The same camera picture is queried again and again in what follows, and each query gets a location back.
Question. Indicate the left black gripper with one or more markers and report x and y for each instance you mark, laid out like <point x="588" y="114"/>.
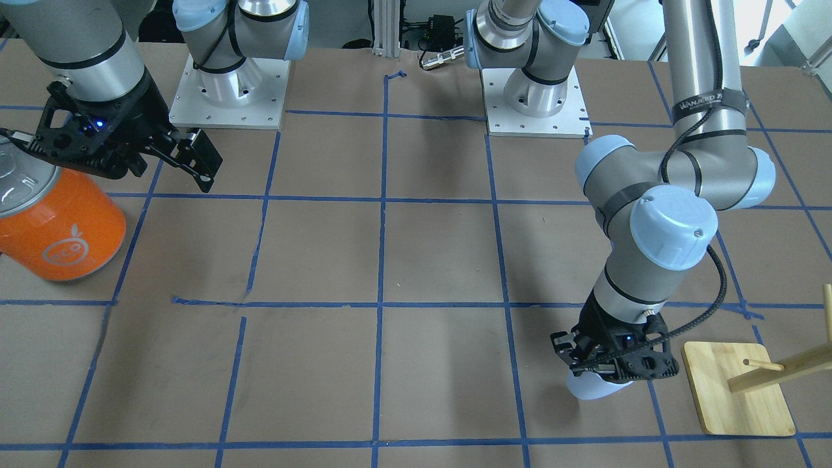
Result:
<point x="599" y="325"/>

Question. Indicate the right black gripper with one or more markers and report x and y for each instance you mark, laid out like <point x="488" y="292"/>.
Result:
<point x="138" y="118"/>

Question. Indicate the light blue cup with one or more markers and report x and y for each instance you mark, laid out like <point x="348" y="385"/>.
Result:
<point x="590" y="386"/>

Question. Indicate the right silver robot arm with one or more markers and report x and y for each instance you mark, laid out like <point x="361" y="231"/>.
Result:
<point x="85" y="44"/>

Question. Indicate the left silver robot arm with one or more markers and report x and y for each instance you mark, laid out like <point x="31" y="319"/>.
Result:
<point x="660" y="209"/>

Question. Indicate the wooden cup rack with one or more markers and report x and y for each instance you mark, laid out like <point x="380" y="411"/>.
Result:
<point x="736" y="387"/>

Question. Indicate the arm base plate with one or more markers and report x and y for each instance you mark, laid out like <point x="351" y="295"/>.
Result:
<point x="250" y="97"/>
<point x="517" y="106"/>

